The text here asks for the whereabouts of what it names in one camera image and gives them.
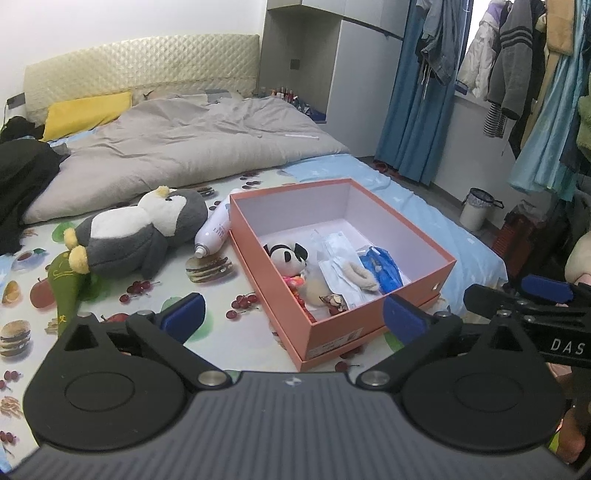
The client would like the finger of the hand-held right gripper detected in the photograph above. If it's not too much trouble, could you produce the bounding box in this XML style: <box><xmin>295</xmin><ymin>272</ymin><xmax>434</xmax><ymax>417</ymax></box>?
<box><xmin>519</xmin><ymin>274</ymin><xmax>591</xmax><ymax>305</ymax></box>
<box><xmin>464</xmin><ymin>284</ymin><xmax>591</xmax><ymax>324</ymax></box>

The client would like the yellow pillow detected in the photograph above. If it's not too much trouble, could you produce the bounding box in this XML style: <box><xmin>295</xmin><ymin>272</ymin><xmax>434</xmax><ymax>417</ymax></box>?
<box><xmin>41</xmin><ymin>91</ymin><xmax>134</xmax><ymax>141</ymax></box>

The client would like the grey penguin plush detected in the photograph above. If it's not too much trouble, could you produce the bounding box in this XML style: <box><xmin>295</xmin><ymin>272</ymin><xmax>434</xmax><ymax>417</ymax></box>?
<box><xmin>63</xmin><ymin>185</ymin><xmax>209</xmax><ymax>280</ymax></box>

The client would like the cream fuzzy scrunchie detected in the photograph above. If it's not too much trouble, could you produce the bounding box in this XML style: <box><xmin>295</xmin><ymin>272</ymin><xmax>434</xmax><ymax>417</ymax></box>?
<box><xmin>339</xmin><ymin>258</ymin><xmax>382</xmax><ymax>292</ymax></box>

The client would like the small panda plush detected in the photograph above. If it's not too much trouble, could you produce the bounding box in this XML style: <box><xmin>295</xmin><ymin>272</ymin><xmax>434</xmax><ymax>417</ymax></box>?
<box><xmin>264</xmin><ymin>242</ymin><xmax>309</xmax><ymax>278</ymax></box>

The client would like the clear plastic bag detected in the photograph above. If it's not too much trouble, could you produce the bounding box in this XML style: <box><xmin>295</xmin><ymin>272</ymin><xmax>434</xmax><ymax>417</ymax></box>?
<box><xmin>308</xmin><ymin>229</ymin><xmax>365</xmax><ymax>264</ymax></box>

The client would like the light blue face mask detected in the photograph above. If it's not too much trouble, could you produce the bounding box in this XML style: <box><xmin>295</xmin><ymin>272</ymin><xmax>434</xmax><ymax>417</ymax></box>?
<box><xmin>318</xmin><ymin>257</ymin><xmax>375</xmax><ymax>311</ymax></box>

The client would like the red crate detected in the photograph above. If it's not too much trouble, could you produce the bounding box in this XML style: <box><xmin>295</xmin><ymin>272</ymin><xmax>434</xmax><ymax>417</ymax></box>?
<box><xmin>492</xmin><ymin>213</ymin><xmax>548</xmax><ymax>261</ymax></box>

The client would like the white trash bin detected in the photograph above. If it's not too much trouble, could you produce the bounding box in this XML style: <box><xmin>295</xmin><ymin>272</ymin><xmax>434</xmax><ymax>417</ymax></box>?
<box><xmin>459</xmin><ymin>187</ymin><xmax>504</xmax><ymax>233</ymax></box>

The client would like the beige cloth bundle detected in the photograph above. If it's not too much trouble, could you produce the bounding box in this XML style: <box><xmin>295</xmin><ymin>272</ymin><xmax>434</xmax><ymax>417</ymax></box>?
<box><xmin>564</xmin><ymin>239</ymin><xmax>591</xmax><ymax>283</ymax></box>

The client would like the red brown snack packet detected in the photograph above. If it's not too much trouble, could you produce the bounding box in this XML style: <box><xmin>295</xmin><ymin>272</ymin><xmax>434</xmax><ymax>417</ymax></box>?
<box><xmin>320</xmin><ymin>294</ymin><xmax>350</xmax><ymax>317</ymax></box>

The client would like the grey duvet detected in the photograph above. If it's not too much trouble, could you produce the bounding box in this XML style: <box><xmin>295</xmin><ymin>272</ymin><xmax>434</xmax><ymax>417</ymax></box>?
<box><xmin>21</xmin><ymin>95</ymin><xmax>352</xmax><ymax>224</ymax></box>

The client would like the orange cardboard box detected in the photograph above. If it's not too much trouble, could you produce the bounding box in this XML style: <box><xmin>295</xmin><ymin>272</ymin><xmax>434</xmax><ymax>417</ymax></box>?
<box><xmin>228</xmin><ymin>178</ymin><xmax>458</xmax><ymax>358</ymax></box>

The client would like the cream quilted bed headboard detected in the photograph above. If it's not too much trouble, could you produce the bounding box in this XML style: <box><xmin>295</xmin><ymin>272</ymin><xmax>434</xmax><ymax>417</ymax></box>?
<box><xmin>23</xmin><ymin>33</ymin><xmax>260</xmax><ymax>121</ymax></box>

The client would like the black white striped top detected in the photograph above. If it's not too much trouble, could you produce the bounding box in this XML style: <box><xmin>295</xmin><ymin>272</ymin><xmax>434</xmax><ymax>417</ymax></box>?
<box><xmin>482</xmin><ymin>102</ymin><xmax>509</xmax><ymax>138</ymax></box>

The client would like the hanging white puffer jacket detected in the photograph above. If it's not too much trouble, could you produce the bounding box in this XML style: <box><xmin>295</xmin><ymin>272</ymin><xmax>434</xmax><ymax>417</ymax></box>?
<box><xmin>456</xmin><ymin>0</ymin><xmax>506</xmax><ymax>100</ymax></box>

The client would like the hanging beige coat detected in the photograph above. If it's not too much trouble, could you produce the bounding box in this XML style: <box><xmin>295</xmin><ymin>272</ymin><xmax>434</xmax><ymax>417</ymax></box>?
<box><xmin>542</xmin><ymin>0</ymin><xmax>583</xmax><ymax>54</ymax></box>

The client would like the black jacket pile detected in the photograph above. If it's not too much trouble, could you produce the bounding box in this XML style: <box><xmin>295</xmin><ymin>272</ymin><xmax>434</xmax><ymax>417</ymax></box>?
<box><xmin>0</xmin><ymin>138</ymin><xmax>70</xmax><ymax>256</ymax></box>

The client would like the white spray bottle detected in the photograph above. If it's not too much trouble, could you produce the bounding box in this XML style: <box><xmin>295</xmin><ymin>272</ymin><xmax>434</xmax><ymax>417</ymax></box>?
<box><xmin>194</xmin><ymin>188</ymin><xmax>243</xmax><ymax>259</ymax></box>

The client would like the green plush toy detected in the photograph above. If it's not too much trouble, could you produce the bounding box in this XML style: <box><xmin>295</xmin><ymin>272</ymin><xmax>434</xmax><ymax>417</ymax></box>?
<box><xmin>48</xmin><ymin>251</ymin><xmax>95</xmax><ymax>337</ymax></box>

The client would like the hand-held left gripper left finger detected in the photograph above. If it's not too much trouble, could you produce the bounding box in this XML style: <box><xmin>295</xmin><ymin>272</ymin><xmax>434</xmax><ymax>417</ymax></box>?
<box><xmin>53</xmin><ymin>292</ymin><xmax>232</xmax><ymax>392</ymax></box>

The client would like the white wardrobe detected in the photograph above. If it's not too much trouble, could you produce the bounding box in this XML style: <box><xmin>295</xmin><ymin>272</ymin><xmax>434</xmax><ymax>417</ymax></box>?
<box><xmin>259</xmin><ymin>0</ymin><xmax>407</xmax><ymax>123</ymax></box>

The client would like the blue snack packet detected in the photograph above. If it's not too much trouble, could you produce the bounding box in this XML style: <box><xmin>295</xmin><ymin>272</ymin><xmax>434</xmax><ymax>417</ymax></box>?
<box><xmin>358</xmin><ymin>246</ymin><xmax>403</xmax><ymax>295</ymax></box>

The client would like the small black garment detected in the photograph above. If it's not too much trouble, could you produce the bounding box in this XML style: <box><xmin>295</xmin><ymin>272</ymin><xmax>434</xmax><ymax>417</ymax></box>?
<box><xmin>0</xmin><ymin>116</ymin><xmax>44</xmax><ymax>144</ymax></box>

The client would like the row of cosmetic bottles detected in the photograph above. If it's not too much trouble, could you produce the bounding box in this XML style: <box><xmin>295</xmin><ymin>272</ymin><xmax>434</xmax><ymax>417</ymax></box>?
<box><xmin>270</xmin><ymin>85</ymin><xmax>305</xmax><ymax>104</ymax></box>

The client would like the hanging green garment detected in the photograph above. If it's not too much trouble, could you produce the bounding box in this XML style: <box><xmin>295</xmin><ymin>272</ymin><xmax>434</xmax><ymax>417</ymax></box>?
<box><xmin>576</xmin><ymin>92</ymin><xmax>591</xmax><ymax>153</ymax></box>

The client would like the hanging denim jacket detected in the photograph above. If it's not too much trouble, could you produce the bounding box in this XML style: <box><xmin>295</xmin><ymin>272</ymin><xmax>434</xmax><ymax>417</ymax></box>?
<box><xmin>414</xmin><ymin>0</ymin><xmax>472</xmax><ymax>88</ymax></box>

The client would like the red foil packet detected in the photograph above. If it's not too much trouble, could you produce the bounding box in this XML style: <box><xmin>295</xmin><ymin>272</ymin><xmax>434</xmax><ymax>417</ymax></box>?
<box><xmin>292</xmin><ymin>293</ymin><xmax>319</xmax><ymax>324</ymax></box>

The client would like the hanging teal dress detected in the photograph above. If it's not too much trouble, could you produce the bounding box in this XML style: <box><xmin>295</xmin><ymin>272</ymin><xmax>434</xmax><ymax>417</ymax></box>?
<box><xmin>508</xmin><ymin>28</ymin><xmax>591</xmax><ymax>201</ymax></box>

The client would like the blue curtain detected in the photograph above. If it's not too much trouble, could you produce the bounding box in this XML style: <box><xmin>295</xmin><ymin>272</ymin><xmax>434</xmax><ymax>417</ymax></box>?
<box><xmin>375</xmin><ymin>0</ymin><xmax>472</xmax><ymax>186</ymax></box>

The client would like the grey blue pillow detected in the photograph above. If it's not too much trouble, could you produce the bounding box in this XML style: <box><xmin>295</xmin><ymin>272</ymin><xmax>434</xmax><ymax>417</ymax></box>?
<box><xmin>203</xmin><ymin>89</ymin><xmax>243</xmax><ymax>104</ymax></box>

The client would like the hanging grey striped sweater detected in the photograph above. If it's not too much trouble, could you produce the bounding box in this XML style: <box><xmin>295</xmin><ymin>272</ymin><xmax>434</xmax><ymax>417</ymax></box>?
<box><xmin>487</xmin><ymin>0</ymin><xmax>548</xmax><ymax>121</ymax></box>

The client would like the cream fluffy pompom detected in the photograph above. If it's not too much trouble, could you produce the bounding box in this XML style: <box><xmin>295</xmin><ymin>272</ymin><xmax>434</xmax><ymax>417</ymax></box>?
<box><xmin>301</xmin><ymin>272</ymin><xmax>334</xmax><ymax>306</ymax></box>

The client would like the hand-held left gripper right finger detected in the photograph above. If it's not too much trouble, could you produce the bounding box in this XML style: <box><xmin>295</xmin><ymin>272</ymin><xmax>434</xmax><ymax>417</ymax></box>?
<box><xmin>357</xmin><ymin>294</ymin><xmax>537</xmax><ymax>389</ymax></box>

